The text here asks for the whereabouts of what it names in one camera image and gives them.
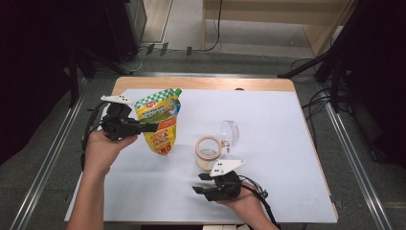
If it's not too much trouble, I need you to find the black metal stand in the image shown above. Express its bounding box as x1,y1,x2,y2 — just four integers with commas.
277,0,362,113
65,46,134,108

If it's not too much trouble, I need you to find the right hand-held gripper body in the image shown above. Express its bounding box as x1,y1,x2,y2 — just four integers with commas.
205,158,246,202

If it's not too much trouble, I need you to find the black floor cable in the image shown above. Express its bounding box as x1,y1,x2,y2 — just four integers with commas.
301,87,333,149
289,57,318,73

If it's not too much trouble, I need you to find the black cabinet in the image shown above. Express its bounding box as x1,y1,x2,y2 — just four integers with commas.
103,0,148,63

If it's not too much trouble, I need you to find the light wooden shelf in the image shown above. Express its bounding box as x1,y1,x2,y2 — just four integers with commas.
202,0,357,58

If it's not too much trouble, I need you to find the metal floor rail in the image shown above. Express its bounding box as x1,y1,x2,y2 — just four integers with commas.
319,81,395,230
9,78,89,230

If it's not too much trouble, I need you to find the left hand-held gripper black cable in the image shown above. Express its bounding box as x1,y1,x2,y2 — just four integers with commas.
80,101,110,171

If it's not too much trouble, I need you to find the right hand-held gripper black cable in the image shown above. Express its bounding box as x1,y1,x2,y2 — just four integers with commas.
237,174,282,230

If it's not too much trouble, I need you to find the person's right hand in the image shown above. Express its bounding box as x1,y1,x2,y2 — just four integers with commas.
216,180,268,222

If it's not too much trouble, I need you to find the person's left hand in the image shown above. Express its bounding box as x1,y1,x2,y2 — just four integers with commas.
82,128,140,176

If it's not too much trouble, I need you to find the dark curtain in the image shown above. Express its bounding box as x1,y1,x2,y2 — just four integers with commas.
0,0,107,166
347,0,406,168

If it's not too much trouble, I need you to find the hand-held gripper black cable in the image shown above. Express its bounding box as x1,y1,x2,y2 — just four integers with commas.
237,174,282,230
80,101,110,171

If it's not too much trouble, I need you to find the hanging black cable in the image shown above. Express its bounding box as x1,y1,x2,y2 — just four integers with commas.
202,0,224,54

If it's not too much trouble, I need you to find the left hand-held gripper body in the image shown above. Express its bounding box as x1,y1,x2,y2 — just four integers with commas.
101,94,141,142

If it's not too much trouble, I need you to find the roll of tape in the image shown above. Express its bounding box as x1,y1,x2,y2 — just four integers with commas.
194,134,224,172

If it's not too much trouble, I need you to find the white floor cable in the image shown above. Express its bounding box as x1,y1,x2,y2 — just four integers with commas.
122,47,144,73

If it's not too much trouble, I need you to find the yellow spouted pouch green cap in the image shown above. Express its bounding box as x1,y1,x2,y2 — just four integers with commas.
133,87,183,157

